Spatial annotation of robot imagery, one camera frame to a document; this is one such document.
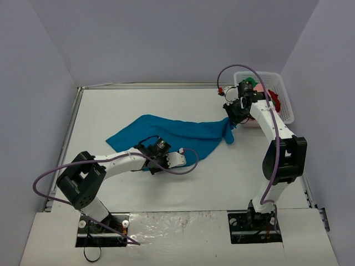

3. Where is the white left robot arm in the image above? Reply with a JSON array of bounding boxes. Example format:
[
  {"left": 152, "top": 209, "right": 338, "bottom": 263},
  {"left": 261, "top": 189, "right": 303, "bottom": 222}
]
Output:
[{"left": 56, "top": 137, "right": 171, "bottom": 232}]

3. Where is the white plastic laundry basket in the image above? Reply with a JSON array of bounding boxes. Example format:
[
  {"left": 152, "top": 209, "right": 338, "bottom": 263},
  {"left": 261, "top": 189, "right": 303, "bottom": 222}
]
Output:
[{"left": 234, "top": 71, "right": 294, "bottom": 125}]

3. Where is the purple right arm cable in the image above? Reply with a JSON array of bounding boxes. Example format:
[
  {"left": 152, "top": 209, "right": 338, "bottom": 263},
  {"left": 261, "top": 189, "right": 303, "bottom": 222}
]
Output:
[{"left": 216, "top": 64, "right": 281, "bottom": 233}]

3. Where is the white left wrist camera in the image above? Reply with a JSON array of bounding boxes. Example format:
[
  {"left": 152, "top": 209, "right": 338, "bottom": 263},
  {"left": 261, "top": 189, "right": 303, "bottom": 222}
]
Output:
[{"left": 166, "top": 152, "right": 186, "bottom": 168}]

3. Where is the thin black cable loop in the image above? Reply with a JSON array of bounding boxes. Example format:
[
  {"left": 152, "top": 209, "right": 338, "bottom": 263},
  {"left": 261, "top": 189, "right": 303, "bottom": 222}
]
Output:
[{"left": 83, "top": 232, "right": 103, "bottom": 263}]

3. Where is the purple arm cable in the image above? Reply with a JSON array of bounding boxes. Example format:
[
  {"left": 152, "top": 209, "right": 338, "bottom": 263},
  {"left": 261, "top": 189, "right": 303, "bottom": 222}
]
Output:
[
  {"left": 216, "top": 64, "right": 281, "bottom": 233},
  {"left": 32, "top": 148, "right": 200, "bottom": 246}
]

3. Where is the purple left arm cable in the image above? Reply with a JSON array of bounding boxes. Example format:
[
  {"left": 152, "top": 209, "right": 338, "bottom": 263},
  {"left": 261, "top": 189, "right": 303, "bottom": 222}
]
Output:
[{"left": 32, "top": 148, "right": 200, "bottom": 246}]

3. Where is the blue t shirt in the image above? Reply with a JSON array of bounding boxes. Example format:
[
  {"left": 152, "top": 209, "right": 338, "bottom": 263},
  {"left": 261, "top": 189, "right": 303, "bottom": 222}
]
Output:
[{"left": 106, "top": 115, "right": 234, "bottom": 160}]

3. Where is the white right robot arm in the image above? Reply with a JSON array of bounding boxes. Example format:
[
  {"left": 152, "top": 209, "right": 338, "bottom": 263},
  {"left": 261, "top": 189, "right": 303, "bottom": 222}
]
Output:
[{"left": 219, "top": 81, "right": 307, "bottom": 229}]

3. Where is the pink t shirt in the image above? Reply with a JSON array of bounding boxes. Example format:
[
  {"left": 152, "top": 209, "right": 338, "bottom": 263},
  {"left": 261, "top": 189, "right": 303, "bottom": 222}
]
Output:
[{"left": 253, "top": 83, "right": 264, "bottom": 93}]

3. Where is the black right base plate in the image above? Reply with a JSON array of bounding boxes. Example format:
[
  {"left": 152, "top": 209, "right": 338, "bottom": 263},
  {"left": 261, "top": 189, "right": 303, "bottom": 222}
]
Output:
[{"left": 227, "top": 211, "right": 282, "bottom": 244}]

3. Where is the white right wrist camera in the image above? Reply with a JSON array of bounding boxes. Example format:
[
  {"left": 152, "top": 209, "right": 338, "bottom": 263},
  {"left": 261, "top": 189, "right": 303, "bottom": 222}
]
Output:
[{"left": 224, "top": 86, "right": 239, "bottom": 103}]

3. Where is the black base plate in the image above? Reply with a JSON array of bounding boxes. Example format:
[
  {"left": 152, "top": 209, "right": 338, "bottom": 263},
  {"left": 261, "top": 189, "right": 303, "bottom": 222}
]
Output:
[
  {"left": 227, "top": 211, "right": 282, "bottom": 244},
  {"left": 75, "top": 213, "right": 129, "bottom": 248}
]

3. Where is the red t shirt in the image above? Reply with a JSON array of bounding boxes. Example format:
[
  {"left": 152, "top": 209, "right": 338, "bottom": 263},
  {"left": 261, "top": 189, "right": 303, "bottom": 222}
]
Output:
[{"left": 268, "top": 90, "right": 281, "bottom": 113}]

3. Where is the green t shirt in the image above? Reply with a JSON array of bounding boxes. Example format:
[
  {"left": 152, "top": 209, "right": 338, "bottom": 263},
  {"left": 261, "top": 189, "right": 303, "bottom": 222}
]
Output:
[{"left": 242, "top": 77, "right": 257, "bottom": 87}]

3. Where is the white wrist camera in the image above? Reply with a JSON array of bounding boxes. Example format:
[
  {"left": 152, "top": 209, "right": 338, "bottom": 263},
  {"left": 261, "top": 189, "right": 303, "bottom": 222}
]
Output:
[
  {"left": 224, "top": 86, "right": 239, "bottom": 103},
  {"left": 166, "top": 152, "right": 186, "bottom": 168}
]

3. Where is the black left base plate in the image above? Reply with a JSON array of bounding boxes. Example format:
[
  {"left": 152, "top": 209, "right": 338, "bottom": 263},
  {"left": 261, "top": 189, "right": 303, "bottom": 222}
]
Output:
[{"left": 75, "top": 213, "right": 129, "bottom": 248}]

